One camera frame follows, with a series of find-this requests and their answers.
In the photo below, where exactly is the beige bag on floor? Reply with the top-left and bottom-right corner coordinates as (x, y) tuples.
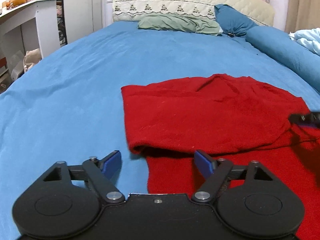
(23, 48), (42, 73)

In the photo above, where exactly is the blue bed sheet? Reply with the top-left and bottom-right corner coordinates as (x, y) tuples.
(1, 22), (319, 239)

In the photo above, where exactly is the light blue blanket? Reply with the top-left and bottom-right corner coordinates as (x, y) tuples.
(289, 28), (320, 56)

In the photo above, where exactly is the grey white wardrobe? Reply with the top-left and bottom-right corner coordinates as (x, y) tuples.
(56, 0), (103, 46)

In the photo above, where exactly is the dark blue pillow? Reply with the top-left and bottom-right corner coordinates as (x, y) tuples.
(214, 4), (257, 37)

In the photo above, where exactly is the white desk shelf unit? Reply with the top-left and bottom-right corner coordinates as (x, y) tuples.
(1, 0), (60, 72)

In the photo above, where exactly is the green pillow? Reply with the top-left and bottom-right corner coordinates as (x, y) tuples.
(138, 14), (223, 36)

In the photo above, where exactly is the cream quilted headboard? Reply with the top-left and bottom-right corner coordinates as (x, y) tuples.
(112, 0), (274, 26)

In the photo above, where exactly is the blue rolled duvet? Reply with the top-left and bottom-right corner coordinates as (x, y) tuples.
(245, 26), (319, 91)

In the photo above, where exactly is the beige curtain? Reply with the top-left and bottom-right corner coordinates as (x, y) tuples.
(285, 0), (319, 33)

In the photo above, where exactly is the orange plush on desk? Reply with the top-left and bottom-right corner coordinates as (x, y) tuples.
(6, 0), (27, 9)

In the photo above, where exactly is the red knit sweater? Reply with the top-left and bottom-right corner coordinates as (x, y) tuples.
(121, 74), (319, 239)

